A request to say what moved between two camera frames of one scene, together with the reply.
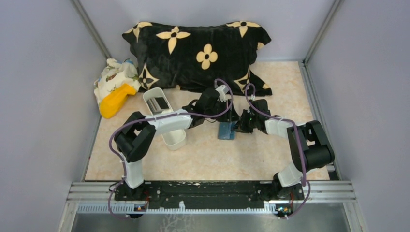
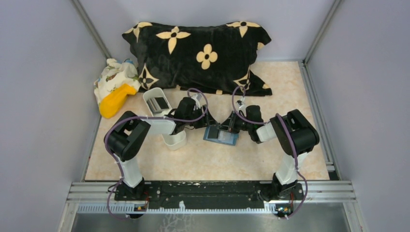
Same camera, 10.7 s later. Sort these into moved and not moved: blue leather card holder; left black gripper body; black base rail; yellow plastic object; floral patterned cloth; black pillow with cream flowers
Moved: left black gripper body; blue leather card holder
Not moved: floral patterned cloth; black pillow with cream flowers; yellow plastic object; black base rail
